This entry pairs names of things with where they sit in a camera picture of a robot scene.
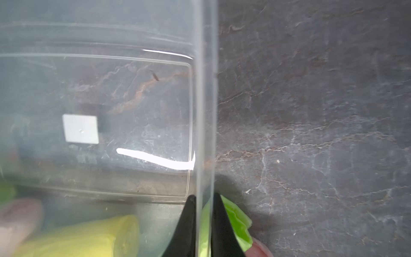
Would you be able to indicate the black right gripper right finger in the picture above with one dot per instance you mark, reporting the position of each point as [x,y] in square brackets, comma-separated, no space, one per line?
[223,240]

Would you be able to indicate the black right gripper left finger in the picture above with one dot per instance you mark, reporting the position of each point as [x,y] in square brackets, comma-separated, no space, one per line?
[183,241]

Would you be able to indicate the light green trash bag roll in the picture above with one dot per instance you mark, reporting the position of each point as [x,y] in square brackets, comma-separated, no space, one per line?
[240,223]

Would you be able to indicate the pink trash bag roll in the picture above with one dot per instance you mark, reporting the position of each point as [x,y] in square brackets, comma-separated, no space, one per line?
[258,249]
[20,218]

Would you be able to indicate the yellow trash bag roll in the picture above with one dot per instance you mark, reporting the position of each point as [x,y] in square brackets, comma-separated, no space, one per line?
[114,237]

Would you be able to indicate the clear plastic storage box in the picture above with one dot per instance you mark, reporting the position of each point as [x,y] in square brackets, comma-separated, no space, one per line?
[108,109]

